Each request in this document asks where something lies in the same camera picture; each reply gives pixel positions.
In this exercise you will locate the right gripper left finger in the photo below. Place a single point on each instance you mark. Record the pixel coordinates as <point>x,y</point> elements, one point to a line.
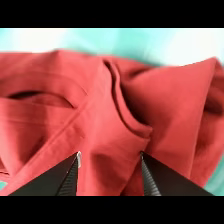
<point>56,181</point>

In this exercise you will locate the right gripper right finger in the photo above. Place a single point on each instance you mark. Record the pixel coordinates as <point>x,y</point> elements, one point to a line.
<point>170,181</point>

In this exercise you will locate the red T-shirt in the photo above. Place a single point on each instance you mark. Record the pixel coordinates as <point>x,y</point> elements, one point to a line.
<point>110,110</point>

